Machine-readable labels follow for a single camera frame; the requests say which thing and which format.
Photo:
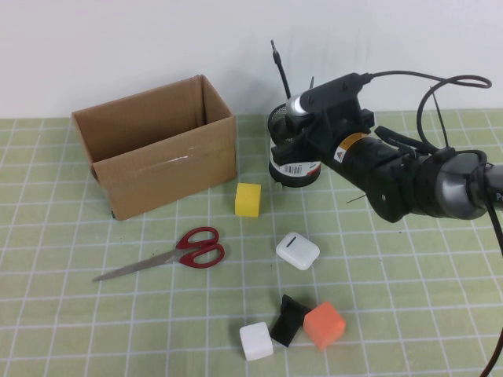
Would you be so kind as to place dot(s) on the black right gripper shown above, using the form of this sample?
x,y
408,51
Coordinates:
x,y
373,173

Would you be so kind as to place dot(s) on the thin black pen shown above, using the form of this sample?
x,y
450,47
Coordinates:
x,y
284,80

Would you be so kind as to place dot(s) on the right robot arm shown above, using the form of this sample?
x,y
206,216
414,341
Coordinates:
x,y
460,188

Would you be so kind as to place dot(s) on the black mesh pen holder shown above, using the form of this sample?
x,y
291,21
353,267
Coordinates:
x,y
291,180

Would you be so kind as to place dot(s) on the yellow foam cube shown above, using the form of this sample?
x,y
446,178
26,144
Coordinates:
x,y
247,200

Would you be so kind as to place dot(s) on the black zip tie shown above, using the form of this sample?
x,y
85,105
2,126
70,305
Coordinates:
x,y
441,125
355,199

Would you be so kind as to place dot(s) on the white earbuds case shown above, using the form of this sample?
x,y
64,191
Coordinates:
x,y
296,251

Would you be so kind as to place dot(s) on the brown cardboard box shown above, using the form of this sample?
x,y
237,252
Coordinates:
x,y
165,184

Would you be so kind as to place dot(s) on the green checked tablecloth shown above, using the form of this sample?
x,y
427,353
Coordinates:
x,y
393,275

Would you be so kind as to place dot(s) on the black irregular block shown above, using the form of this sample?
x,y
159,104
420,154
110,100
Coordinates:
x,y
287,326

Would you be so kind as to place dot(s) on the orange foam cube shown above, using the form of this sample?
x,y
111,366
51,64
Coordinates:
x,y
324,326

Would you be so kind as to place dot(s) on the white foam cube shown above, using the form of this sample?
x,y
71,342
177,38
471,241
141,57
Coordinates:
x,y
255,341

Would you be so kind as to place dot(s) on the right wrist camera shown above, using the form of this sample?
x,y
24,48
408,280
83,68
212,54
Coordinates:
x,y
330,92

